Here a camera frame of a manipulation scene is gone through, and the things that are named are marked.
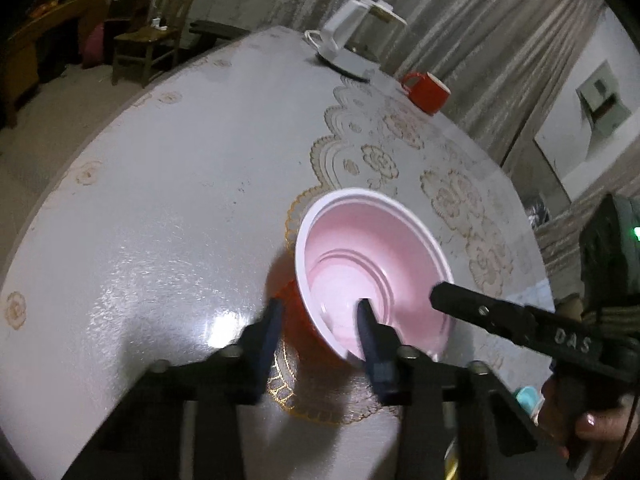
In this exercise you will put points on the person's right hand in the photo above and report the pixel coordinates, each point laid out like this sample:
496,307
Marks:
602,430

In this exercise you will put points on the beige striped curtain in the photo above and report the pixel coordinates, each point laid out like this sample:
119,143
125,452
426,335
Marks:
450,35

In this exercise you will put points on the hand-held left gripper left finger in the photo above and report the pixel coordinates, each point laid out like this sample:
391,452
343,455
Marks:
270,330

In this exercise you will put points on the wooden chair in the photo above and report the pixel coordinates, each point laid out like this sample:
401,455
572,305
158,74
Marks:
165,25

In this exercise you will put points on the beige window curtain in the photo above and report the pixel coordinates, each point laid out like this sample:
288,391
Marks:
575,230

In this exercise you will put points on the teal plate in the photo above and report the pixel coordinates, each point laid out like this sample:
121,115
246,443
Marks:
530,399

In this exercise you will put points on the grey kettle base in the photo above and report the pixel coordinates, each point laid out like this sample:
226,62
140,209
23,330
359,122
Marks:
345,65

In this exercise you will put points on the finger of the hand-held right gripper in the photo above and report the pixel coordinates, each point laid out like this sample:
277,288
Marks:
500,315

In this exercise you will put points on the white electric kettle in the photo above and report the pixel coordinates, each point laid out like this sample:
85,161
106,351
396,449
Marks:
345,22

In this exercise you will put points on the pink bag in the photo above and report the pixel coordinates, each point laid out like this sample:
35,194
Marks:
94,45

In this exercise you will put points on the beige lace table mat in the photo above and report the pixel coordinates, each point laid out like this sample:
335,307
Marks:
450,195

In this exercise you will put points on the grey wall box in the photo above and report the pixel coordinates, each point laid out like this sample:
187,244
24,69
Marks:
602,97

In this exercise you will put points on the pink and red bowl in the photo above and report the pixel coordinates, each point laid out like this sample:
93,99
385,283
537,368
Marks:
350,260

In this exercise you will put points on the wooden cabinet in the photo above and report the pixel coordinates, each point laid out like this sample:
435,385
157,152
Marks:
45,40

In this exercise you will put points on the red mug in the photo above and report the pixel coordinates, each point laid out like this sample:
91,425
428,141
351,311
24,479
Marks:
427,92

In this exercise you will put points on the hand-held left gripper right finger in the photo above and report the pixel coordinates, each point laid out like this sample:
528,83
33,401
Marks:
372,340

